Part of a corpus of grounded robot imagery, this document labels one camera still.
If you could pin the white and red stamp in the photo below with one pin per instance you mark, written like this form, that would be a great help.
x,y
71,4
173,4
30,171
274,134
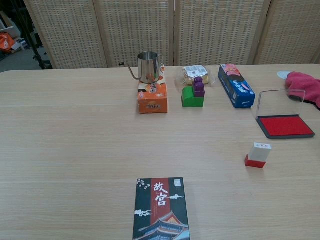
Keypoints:
x,y
258,154

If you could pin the red ink pad with lid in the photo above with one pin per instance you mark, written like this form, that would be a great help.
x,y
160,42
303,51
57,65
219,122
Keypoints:
x,y
285,125

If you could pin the orange printed carton box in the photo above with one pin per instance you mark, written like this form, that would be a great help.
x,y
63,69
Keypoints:
x,y
152,100

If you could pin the green toy block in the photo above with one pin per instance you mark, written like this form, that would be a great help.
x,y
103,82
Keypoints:
x,y
191,98

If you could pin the purple toy block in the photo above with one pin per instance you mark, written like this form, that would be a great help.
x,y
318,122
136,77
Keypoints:
x,y
199,86

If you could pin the stainless steel gooseneck pitcher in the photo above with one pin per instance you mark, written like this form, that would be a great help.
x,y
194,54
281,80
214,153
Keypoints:
x,y
147,67

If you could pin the bread in clear wrapper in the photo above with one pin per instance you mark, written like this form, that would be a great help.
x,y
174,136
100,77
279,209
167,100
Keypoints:
x,y
195,73

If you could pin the blue cookie box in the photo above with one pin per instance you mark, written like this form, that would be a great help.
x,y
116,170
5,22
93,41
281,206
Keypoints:
x,y
235,86

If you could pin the wooden rattan folding screen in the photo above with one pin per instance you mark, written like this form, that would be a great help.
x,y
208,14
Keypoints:
x,y
160,32

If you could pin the black Forbidden City printed box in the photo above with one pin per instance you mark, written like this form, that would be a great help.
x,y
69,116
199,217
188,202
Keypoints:
x,y
162,209

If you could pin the white round disc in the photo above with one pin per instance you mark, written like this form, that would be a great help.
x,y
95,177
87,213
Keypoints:
x,y
283,74

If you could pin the black tripod stand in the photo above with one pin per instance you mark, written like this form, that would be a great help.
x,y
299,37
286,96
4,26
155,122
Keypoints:
x,y
35,47

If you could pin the pink cloth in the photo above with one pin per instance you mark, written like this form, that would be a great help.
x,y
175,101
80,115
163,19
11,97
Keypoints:
x,y
306,86

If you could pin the orange bag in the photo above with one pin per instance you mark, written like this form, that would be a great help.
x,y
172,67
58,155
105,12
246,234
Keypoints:
x,y
6,43

